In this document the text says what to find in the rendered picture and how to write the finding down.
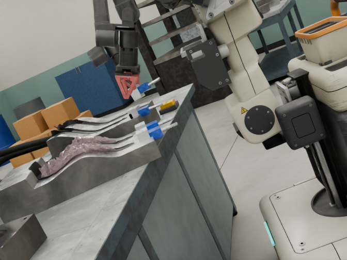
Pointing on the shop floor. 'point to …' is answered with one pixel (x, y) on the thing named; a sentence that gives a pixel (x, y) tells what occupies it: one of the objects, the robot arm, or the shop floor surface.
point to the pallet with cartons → (44, 127)
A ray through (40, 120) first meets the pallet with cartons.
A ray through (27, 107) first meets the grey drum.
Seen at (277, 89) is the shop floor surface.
